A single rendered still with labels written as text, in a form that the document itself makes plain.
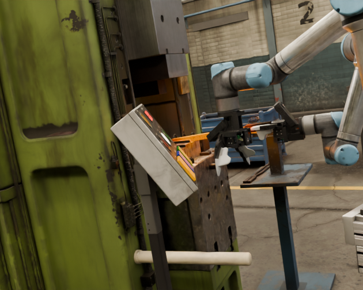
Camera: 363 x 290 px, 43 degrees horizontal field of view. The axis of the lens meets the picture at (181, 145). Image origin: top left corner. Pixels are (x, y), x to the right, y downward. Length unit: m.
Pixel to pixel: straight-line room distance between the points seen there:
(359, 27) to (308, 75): 8.52
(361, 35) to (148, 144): 0.60
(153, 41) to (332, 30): 0.71
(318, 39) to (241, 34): 8.88
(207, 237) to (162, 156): 0.75
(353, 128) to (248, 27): 8.61
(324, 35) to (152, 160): 0.61
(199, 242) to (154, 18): 0.91
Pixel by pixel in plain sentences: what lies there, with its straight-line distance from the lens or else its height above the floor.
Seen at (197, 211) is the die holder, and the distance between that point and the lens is 1.87.
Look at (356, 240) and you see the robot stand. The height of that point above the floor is 0.70.
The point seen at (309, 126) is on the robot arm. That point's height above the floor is 1.01.
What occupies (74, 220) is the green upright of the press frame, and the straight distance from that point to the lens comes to 1.90.
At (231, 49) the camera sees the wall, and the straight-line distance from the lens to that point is 10.40.
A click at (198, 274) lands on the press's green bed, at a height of 0.45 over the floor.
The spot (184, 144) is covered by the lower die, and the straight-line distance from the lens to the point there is 1.91.
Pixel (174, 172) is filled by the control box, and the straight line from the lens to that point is 1.25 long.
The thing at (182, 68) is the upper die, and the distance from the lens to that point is 1.97.
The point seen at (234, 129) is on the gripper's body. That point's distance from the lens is 1.46.
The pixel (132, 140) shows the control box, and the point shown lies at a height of 1.12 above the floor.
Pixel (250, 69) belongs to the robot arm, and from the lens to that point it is 1.39.
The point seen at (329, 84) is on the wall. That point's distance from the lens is 9.62.
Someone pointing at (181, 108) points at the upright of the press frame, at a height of 1.12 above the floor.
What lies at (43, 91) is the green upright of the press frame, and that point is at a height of 1.30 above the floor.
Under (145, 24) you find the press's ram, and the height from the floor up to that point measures 1.49.
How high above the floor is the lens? 1.26
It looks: 8 degrees down
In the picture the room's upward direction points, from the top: 9 degrees counter-clockwise
